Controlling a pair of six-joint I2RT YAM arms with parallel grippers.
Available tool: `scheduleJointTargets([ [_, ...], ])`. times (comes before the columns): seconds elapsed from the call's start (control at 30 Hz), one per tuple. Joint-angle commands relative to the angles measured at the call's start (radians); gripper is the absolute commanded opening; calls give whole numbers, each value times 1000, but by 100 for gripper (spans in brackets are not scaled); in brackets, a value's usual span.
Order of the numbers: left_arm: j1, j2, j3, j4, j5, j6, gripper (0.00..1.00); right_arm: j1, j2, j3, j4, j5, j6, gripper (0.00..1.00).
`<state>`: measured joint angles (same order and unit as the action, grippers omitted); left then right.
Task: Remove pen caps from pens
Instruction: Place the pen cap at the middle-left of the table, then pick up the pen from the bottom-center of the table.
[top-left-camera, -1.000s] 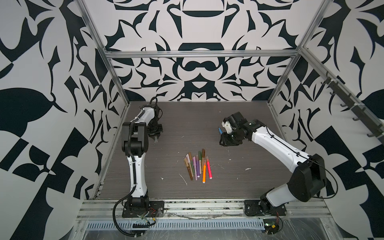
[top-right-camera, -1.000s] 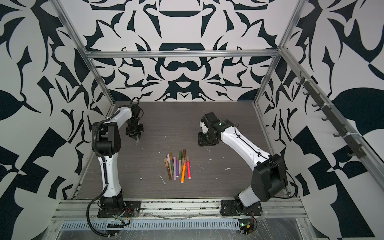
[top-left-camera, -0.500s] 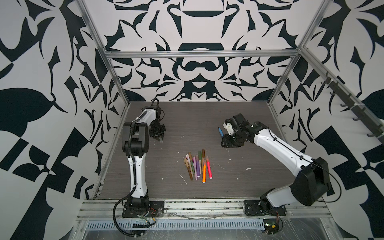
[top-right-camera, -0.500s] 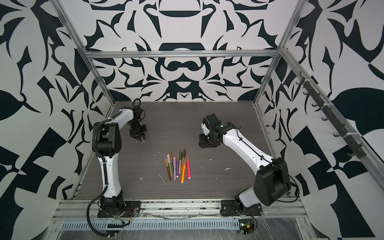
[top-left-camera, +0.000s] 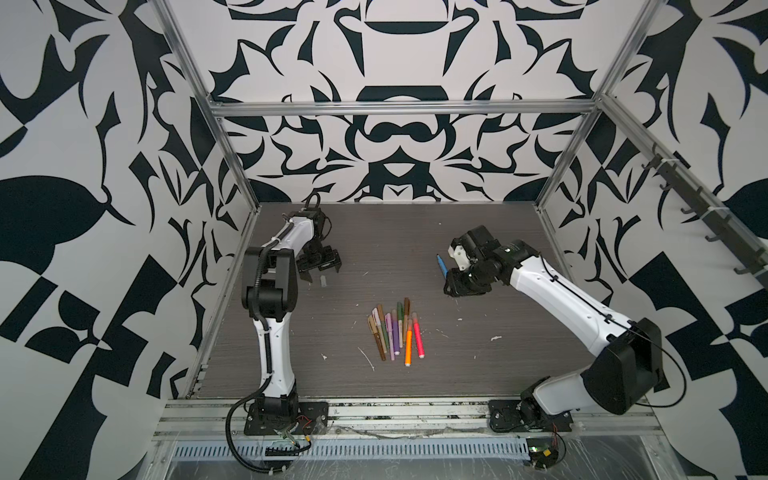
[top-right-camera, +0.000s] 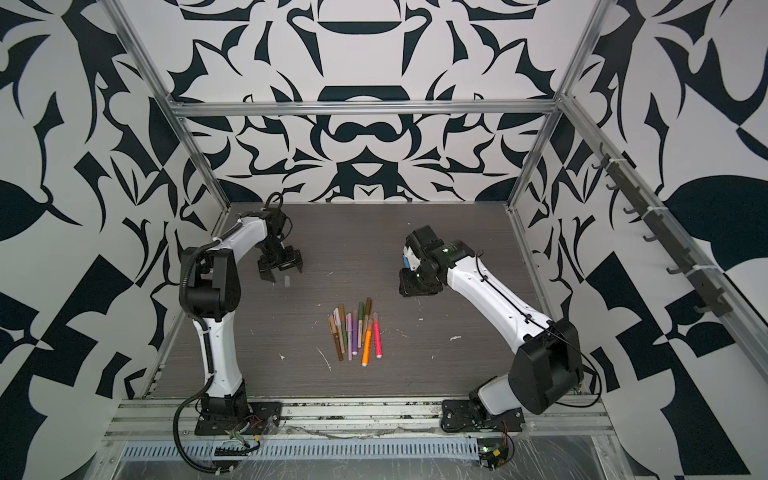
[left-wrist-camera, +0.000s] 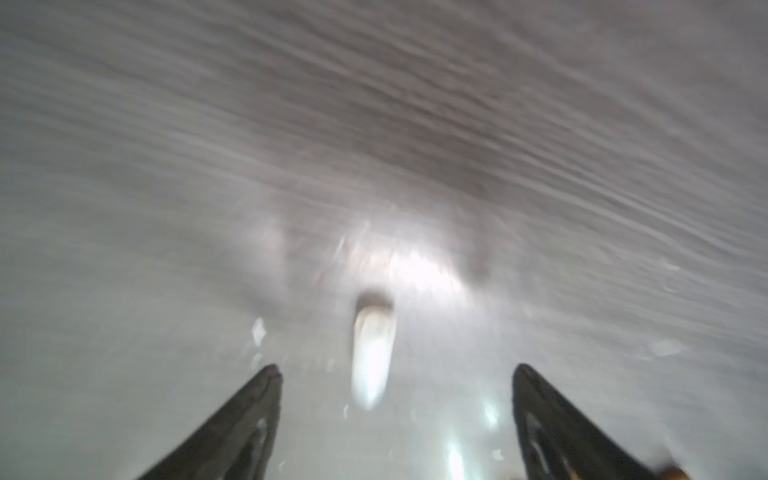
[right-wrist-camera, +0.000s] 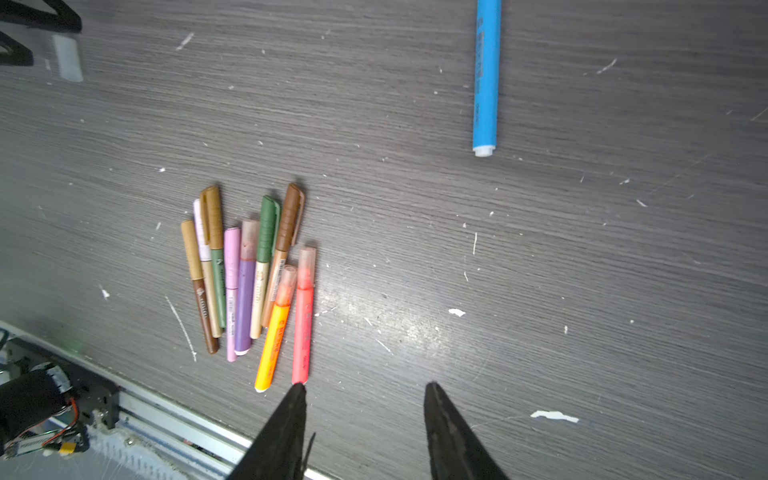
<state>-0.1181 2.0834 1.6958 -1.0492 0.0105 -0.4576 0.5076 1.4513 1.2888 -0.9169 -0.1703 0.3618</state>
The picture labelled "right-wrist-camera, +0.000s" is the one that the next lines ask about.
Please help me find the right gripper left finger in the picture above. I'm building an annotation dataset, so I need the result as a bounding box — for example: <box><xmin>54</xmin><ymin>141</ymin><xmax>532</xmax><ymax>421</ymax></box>
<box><xmin>227</xmin><ymin>383</ymin><xmax>316</xmax><ymax>480</ymax></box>

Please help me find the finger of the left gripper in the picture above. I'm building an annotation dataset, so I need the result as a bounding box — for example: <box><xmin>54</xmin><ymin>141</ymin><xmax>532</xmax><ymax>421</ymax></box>
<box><xmin>1</xmin><ymin>0</ymin><xmax>82</xmax><ymax>33</ymax></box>
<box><xmin>0</xmin><ymin>32</ymin><xmax>34</xmax><ymax>67</ymax></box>

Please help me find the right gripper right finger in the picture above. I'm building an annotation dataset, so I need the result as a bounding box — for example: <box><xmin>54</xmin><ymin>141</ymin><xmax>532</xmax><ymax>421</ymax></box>
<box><xmin>424</xmin><ymin>382</ymin><xmax>509</xmax><ymax>480</ymax></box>

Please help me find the pink highlighter pen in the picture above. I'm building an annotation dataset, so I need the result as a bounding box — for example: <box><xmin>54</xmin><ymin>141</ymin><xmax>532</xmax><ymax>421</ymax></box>
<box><xmin>292</xmin><ymin>247</ymin><xmax>316</xmax><ymax>384</ymax></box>

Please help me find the blue highlighter pen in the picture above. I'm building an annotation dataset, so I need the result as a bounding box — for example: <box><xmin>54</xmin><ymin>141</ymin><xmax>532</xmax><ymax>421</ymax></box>
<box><xmin>472</xmin><ymin>0</ymin><xmax>502</xmax><ymax>158</ymax></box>

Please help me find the clear blue pen cap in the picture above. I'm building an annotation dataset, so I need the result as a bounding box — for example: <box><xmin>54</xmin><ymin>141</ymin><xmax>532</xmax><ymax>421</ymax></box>
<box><xmin>52</xmin><ymin>34</ymin><xmax>84</xmax><ymax>83</ymax></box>

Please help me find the tan cap brown pen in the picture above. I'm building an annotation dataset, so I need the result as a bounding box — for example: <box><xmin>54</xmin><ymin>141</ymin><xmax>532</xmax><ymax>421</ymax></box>
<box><xmin>181</xmin><ymin>219</ymin><xmax>219</xmax><ymax>355</ymax></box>

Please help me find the orange highlighter pen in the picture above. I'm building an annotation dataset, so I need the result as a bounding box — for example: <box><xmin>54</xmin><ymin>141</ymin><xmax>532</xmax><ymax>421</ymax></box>
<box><xmin>254</xmin><ymin>265</ymin><xmax>297</xmax><ymax>393</ymax></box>

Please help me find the pale pink cap tan pen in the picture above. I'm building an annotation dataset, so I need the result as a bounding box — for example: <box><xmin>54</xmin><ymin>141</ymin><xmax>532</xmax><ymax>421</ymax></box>
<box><xmin>193</xmin><ymin>199</ymin><xmax>222</xmax><ymax>339</ymax></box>

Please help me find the purple highlighter pen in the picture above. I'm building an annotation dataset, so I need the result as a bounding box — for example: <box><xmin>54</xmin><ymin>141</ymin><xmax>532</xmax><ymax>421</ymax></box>
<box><xmin>235</xmin><ymin>219</ymin><xmax>259</xmax><ymax>356</ymax></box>

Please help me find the pink slim pen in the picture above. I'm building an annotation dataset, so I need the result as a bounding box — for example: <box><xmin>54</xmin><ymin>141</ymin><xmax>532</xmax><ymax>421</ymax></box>
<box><xmin>224</xmin><ymin>227</ymin><xmax>241</xmax><ymax>363</ymax></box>

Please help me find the gold cap green pen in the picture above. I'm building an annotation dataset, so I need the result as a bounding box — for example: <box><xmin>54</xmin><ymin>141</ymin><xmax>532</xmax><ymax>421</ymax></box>
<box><xmin>200</xmin><ymin>184</ymin><xmax>226</xmax><ymax>331</ymax></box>

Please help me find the green cap beige pen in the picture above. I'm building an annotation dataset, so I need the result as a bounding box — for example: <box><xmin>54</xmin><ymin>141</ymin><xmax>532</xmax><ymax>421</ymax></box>
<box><xmin>250</xmin><ymin>195</ymin><xmax>281</xmax><ymax>340</ymax></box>

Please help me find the brown cap beige pen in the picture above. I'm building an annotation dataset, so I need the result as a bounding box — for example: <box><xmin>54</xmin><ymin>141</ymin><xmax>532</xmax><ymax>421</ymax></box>
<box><xmin>261</xmin><ymin>183</ymin><xmax>306</xmax><ymax>327</ymax></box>

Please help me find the aluminium front rail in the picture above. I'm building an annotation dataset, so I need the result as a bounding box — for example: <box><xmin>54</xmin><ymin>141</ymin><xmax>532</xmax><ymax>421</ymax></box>
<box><xmin>1</xmin><ymin>323</ymin><xmax>327</xmax><ymax>479</ymax></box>

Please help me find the white slotted cable duct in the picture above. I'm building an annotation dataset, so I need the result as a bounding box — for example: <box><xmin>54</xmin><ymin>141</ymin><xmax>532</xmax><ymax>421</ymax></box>
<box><xmin>88</xmin><ymin>428</ymin><xmax>191</xmax><ymax>480</ymax></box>

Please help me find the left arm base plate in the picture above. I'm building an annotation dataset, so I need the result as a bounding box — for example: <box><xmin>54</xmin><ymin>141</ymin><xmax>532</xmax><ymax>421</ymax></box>
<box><xmin>6</xmin><ymin>338</ymin><xmax>120</xmax><ymax>429</ymax></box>

